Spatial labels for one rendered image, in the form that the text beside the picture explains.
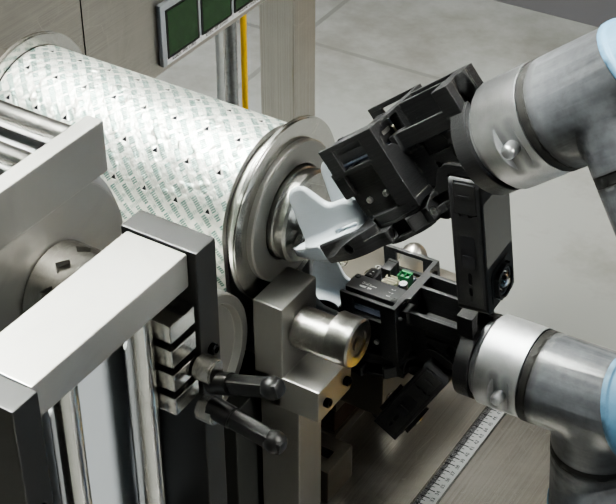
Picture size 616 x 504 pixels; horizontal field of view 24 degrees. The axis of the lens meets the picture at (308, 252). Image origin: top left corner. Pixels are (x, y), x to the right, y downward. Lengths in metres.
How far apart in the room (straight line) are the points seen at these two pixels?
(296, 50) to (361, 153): 1.11
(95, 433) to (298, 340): 0.34
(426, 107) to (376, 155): 0.05
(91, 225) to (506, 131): 0.27
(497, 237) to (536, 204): 2.35
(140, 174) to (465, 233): 0.27
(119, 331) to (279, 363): 0.41
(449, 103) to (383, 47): 3.01
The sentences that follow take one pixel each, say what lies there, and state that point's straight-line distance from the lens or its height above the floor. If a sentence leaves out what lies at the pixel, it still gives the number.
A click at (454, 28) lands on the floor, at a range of 4.07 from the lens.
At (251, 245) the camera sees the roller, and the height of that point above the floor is 1.25.
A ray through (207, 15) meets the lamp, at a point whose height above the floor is 1.18.
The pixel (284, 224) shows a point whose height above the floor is 1.26.
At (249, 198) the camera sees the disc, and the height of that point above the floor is 1.29.
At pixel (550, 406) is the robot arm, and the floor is 1.14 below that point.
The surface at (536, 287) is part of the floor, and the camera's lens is 3.11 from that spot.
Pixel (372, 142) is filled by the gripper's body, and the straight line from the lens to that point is 0.97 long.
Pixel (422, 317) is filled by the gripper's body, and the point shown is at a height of 1.16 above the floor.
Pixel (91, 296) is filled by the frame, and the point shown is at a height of 1.44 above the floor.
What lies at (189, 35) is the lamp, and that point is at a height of 1.17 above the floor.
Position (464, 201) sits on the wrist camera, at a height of 1.34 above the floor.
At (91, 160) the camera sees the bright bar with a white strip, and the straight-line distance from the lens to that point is 0.84.
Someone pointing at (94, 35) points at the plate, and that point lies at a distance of 1.42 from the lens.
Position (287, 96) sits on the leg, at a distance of 2.13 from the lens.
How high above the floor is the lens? 1.89
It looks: 37 degrees down
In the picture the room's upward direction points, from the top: straight up
